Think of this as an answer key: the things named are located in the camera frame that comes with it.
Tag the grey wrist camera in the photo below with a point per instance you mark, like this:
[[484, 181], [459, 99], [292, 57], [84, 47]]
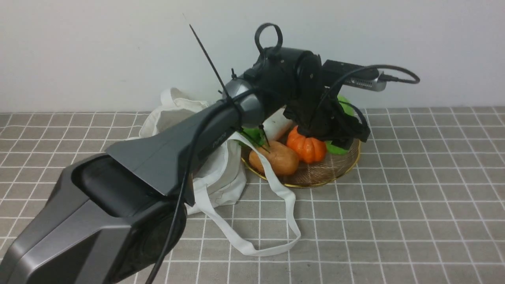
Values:
[[365, 79]]

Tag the brown potato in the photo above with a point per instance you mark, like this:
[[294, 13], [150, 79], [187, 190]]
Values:
[[284, 161]]

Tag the white cloth tote bag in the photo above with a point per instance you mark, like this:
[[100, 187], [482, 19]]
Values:
[[222, 178]]

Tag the orange mini pumpkin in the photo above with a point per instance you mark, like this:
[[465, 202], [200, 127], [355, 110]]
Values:
[[309, 149]]

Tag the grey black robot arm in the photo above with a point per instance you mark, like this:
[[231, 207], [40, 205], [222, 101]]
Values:
[[116, 213]]

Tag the amber glass plate gold rim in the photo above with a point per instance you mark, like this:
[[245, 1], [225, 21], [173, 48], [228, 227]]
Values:
[[307, 175]]

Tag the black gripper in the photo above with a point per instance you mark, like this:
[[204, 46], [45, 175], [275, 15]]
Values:
[[314, 114]]

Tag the white radish with leaves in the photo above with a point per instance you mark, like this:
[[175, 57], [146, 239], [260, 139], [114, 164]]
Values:
[[273, 129]]

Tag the green cucumber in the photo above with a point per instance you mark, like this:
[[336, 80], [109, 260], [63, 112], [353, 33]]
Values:
[[341, 122]]

